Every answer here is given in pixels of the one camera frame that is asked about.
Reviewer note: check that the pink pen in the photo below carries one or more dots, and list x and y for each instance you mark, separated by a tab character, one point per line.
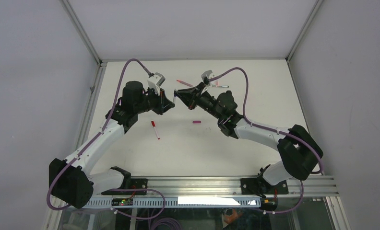
184	83

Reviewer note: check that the white slotted cable duct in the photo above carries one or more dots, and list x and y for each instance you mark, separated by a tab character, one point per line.
179	202

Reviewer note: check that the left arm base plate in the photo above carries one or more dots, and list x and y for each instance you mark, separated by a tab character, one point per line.
132	183

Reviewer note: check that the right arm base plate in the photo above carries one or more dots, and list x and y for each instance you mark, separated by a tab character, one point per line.
251	186

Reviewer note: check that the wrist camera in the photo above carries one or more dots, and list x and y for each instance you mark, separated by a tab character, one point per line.
206	80
155	82

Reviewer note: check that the white pen red tip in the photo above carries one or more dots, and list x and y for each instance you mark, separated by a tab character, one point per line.
156	133

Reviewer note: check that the black green tipped pen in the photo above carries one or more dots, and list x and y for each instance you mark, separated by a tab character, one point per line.
220	86

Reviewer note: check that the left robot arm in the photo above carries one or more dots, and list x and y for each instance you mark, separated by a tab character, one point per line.
71	179

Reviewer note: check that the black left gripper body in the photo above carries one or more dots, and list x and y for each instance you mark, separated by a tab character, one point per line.
154	101

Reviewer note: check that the small circuit board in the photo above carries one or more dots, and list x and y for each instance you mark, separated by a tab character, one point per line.
116	202

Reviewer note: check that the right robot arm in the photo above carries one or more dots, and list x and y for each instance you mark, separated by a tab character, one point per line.
298	151

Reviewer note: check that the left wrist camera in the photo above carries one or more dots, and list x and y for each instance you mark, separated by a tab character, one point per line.
155	82

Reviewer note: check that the aluminium frame rail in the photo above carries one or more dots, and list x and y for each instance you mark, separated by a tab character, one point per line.
170	186

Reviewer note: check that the orange object below table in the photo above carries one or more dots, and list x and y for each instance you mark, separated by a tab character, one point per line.
230	215

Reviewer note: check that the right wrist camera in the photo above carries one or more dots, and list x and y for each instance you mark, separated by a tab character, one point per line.
206	80

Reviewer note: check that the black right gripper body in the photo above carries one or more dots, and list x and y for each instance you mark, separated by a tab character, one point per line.
201	100

